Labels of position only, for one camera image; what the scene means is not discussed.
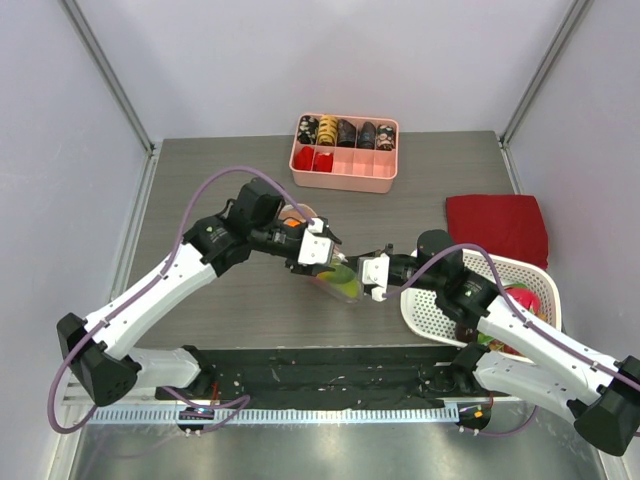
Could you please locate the black dotted sock roll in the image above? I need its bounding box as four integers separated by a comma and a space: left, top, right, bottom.
356, 121, 377, 150

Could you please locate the purple grape bunch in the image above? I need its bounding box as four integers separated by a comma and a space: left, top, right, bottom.
489, 339, 522, 357

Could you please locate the black floral sock roll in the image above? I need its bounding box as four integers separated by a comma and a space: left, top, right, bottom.
296, 115, 319, 145

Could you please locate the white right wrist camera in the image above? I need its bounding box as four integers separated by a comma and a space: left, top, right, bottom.
358, 253, 390, 302

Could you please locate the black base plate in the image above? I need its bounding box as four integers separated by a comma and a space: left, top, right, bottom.
180, 346, 488, 411

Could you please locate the orange green mango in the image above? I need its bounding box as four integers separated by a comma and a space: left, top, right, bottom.
317, 264, 357, 285

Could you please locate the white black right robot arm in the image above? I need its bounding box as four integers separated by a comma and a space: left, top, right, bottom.
343, 230, 639, 456

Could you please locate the folded red cloth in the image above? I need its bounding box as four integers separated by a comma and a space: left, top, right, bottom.
445, 194, 549, 270

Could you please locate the pink dragon fruit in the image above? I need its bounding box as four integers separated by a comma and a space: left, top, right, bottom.
505, 283, 542, 315

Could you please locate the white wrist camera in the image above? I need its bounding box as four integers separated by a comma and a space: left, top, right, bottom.
358, 253, 390, 302
297, 217, 335, 266

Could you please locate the red item compartment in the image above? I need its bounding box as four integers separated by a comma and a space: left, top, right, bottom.
313, 152, 334, 173
292, 146, 315, 171

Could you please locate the yellow black patterned roll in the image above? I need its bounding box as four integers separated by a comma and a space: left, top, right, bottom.
317, 115, 339, 146

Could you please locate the green pear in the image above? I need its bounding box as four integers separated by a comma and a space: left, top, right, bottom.
334, 280, 361, 301

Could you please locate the red item left compartment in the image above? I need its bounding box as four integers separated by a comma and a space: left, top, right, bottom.
292, 146, 315, 171

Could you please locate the white perforated fruit basket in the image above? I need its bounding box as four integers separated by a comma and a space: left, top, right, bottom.
400, 249, 562, 347

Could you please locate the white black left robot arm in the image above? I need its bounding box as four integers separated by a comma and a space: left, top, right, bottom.
57, 177, 341, 407

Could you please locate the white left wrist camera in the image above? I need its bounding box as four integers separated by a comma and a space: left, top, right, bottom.
297, 217, 335, 266

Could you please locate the clear polka dot zip bag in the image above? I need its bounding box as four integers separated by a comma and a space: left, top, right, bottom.
278, 204, 362, 303

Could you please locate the white slotted cable duct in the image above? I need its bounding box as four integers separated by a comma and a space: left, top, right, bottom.
90, 403, 459, 426

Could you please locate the dark brown sock roll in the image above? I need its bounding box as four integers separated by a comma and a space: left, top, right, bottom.
336, 118, 357, 148

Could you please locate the pink divided organizer box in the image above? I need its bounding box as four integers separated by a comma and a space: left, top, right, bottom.
289, 113, 399, 194

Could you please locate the black pink floral roll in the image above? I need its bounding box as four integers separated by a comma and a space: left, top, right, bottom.
376, 124, 396, 151

